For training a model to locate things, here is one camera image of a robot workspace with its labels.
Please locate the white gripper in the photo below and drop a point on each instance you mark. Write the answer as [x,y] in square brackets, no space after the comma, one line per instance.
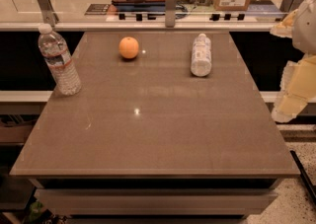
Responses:
[305,31]

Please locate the clear upright water bottle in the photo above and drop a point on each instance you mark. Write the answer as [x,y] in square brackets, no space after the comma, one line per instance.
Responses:
[54,49]

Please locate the orange fruit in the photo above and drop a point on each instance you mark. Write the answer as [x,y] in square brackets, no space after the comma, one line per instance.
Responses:
[128,47]

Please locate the grey table drawer unit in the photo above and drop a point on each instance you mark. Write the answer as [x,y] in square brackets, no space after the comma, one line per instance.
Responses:
[145,202]

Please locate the green object under table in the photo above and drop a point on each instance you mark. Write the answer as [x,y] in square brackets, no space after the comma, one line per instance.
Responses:
[35,214]

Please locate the middle metal rail bracket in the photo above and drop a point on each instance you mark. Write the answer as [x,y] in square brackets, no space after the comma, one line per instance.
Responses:
[170,13]

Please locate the left metal rail bracket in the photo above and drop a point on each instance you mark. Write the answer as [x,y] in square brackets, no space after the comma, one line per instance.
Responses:
[48,13]

